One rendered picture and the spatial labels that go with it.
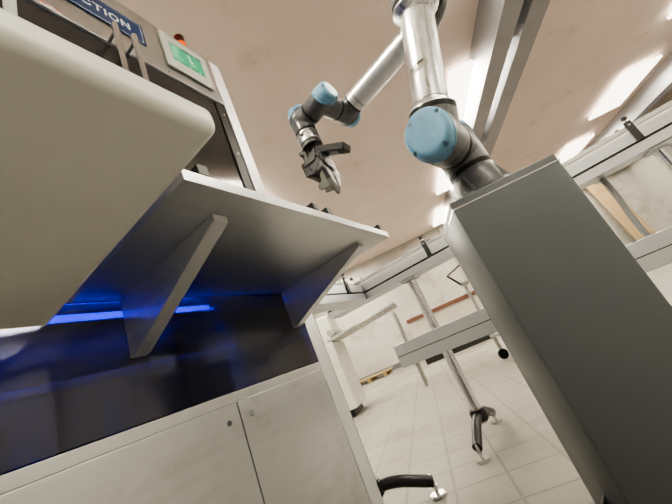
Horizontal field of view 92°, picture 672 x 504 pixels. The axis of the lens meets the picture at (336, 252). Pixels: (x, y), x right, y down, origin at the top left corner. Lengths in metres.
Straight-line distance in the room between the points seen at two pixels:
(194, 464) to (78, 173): 0.62
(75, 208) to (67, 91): 0.13
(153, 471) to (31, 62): 0.66
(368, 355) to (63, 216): 9.18
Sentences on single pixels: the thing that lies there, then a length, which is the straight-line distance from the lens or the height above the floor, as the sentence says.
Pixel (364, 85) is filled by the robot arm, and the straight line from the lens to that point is 1.19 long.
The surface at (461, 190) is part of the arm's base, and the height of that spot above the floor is 0.83.
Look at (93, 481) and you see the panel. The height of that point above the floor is 0.54.
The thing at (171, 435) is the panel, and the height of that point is 0.56.
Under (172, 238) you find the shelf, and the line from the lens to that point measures 0.63.
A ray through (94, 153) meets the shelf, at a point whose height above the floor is 0.78.
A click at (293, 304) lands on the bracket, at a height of 0.80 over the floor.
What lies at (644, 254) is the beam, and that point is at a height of 0.49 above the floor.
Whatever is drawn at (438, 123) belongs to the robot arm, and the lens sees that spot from 0.81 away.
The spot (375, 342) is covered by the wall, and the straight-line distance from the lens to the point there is 9.38.
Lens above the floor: 0.55
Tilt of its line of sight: 19 degrees up
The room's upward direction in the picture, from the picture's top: 24 degrees counter-clockwise
